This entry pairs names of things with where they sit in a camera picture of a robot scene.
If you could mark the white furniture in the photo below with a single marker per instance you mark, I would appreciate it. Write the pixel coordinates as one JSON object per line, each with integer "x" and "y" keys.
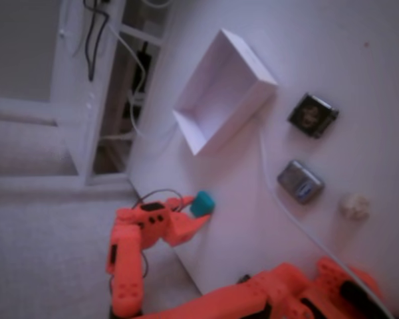
{"x": 73, "y": 99}

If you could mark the small grey box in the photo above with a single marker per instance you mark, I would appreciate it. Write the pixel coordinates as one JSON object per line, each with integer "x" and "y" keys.
{"x": 301, "y": 182}

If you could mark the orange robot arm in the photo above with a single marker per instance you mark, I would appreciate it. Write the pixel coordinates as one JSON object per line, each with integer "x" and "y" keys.
{"x": 126, "y": 282}

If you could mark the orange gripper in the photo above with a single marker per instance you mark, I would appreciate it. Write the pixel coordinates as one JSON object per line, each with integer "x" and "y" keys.
{"x": 180, "y": 230}

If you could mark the black case with brown coin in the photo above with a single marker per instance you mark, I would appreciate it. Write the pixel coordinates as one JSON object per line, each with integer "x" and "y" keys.
{"x": 312, "y": 115}

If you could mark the green cube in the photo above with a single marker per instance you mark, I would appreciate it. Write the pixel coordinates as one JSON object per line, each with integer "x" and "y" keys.
{"x": 203, "y": 203}

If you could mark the beige crumpled ball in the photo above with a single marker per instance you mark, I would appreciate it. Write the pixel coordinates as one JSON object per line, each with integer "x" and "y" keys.
{"x": 354, "y": 206}

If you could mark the white cardboard box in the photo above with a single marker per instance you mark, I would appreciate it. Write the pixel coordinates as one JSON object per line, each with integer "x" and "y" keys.
{"x": 219, "y": 109}

